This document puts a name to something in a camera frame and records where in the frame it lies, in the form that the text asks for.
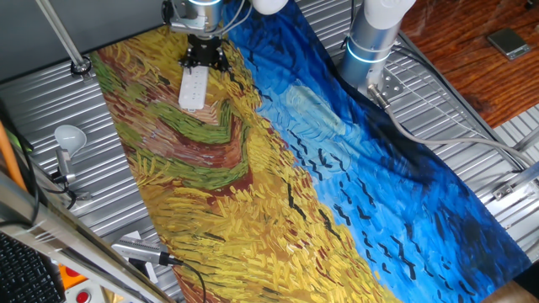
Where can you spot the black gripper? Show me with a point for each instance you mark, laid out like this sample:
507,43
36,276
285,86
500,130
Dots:
205,48

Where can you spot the white four-socket power strip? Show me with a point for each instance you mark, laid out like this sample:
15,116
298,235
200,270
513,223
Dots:
193,88

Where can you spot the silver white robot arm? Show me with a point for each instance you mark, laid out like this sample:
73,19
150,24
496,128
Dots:
370,38

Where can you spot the grey metal pole stand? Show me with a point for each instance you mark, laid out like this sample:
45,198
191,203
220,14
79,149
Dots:
80,66

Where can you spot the Van Gogh wheatfield print cloth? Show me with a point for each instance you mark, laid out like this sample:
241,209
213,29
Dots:
252,210

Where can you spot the pale grey bulb-shaped fixture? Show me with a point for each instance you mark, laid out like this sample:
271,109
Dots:
69,136

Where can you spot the orange pole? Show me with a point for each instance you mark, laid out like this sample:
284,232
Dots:
8,155

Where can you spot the grey box with red button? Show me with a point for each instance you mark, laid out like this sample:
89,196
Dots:
82,296

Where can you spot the black computer keyboard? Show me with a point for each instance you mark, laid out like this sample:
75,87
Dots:
25,273

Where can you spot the small grey digital scale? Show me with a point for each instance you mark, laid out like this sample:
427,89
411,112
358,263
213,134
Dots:
508,43

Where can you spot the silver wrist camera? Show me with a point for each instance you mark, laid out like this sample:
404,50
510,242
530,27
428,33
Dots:
198,23

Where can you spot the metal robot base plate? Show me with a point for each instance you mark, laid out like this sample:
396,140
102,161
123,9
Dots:
389,86

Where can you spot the aluminium frame beam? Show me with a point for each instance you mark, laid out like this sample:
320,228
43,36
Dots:
84,248

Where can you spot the aluminium profile bracket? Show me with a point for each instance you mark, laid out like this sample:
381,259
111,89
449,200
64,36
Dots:
516,183

